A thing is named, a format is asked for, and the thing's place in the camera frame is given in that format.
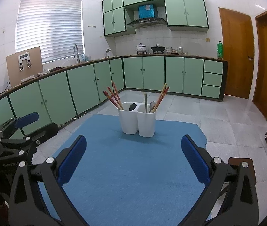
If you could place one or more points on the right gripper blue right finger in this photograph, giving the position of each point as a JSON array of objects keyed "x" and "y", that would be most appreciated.
[{"x": 198, "y": 159}]

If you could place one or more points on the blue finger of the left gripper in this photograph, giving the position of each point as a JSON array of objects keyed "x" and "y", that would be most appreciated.
[
  {"x": 21, "y": 122},
  {"x": 44, "y": 133}
]

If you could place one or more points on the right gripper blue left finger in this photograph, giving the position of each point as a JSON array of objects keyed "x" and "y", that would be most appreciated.
[{"x": 69, "y": 158}]

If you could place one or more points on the red striped end chopstick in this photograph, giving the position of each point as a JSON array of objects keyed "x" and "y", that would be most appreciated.
[{"x": 111, "y": 93}]

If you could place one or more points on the silver metal spoon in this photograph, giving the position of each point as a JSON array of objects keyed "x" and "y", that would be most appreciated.
[{"x": 151, "y": 106}]

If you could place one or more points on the black spoon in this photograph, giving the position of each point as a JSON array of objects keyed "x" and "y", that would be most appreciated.
[{"x": 132, "y": 107}]

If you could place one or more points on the red star pattern chopstick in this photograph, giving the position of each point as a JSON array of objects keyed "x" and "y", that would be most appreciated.
[{"x": 164, "y": 94}]

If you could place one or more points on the green lower kitchen cabinets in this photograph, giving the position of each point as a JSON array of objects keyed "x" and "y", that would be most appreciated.
[{"x": 63, "y": 94}]

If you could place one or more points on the green kitchen cabinets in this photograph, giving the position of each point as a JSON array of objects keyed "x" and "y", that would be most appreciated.
[
  {"x": 63, "y": 94},
  {"x": 188, "y": 15}
]

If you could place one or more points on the chrome kitchen faucet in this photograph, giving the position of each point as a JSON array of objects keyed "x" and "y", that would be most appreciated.
[{"x": 76, "y": 53}]

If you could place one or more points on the green upper kitchen cabinets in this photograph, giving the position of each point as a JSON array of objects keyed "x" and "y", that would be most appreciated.
[{"x": 188, "y": 15}]

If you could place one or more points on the brown wooden stool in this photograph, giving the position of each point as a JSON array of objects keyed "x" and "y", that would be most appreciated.
[{"x": 245, "y": 162}]

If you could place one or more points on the brown board with device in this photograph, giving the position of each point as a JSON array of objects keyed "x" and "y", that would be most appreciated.
[{"x": 24, "y": 65}]

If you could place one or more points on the blue table mat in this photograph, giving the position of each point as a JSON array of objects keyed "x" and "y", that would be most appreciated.
[{"x": 127, "y": 179}]

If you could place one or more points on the white double utensil holder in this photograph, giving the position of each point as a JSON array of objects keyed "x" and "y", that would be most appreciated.
[{"x": 137, "y": 121}]

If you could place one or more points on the small kettle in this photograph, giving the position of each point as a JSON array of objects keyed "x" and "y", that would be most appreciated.
[{"x": 108, "y": 52}]

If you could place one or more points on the white window blinds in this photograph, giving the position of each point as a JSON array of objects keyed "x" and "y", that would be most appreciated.
[{"x": 55, "y": 26}]

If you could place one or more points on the jars on counter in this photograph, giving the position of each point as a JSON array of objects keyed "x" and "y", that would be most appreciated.
[{"x": 176, "y": 51}]

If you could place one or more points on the brown wooden door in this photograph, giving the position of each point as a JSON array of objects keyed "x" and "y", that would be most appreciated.
[
  {"x": 238, "y": 51},
  {"x": 260, "y": 94}
]

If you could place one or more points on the white cooking pot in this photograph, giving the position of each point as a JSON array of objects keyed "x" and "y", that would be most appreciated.
[{"x": 141, "y": 49}]

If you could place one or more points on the green bottle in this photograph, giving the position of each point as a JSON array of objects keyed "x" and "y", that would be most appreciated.
[{"x": 220, "y": 50}]

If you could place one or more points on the black wok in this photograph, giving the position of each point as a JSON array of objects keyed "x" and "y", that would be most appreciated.
[{"x": 158, "y": 49}]

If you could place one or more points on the black range hood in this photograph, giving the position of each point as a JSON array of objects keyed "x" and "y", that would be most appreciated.
[{"x": 147, "y": 16}]

